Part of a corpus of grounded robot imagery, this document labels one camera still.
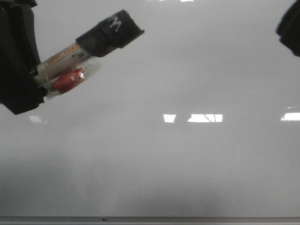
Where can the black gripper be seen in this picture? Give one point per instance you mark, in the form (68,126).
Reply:
(289,28)

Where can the black marker cap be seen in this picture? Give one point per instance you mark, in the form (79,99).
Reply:
(116,31)

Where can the black white whiteboard marker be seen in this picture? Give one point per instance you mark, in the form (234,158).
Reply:
(65,70)

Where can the white whiteboard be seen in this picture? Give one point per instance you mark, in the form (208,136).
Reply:
(198,117)

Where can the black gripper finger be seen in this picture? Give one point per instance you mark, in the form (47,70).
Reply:
(19,58)

